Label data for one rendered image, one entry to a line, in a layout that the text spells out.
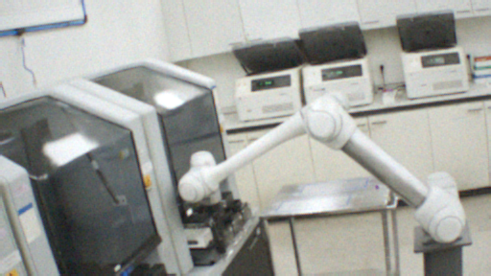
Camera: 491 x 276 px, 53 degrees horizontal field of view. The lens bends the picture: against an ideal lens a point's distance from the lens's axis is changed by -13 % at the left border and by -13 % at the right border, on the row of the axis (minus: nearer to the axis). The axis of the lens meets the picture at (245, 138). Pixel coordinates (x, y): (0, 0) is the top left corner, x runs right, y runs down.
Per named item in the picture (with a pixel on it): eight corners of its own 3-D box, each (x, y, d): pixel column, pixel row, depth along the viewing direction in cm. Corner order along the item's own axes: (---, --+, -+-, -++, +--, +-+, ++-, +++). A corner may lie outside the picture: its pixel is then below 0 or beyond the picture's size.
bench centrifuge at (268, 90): (237, 124, 463) (222, 48, 451) (259, 108, 520) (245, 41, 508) (302, 115, 444) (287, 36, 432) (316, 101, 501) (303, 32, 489)
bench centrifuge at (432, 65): (408, 101, 417) (392, 15, 404) (408, 88, 475) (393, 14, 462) (470, 92, 400) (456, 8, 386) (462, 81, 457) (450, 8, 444)
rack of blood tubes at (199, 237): (146, 251, 238) (142, 239, 237) (154, 242, 248) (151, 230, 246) (206, 249, 229) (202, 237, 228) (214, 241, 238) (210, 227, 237)
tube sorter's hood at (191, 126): (89, 222, 241) (57, 89, 229) (144, 183, 297) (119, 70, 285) (187, 218, 225) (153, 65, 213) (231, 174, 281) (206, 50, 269)
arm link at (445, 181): (455, 212, 218) (453, 164, 214) (461, 227, 201) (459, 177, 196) (422, 218, 222) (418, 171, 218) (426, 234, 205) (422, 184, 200)
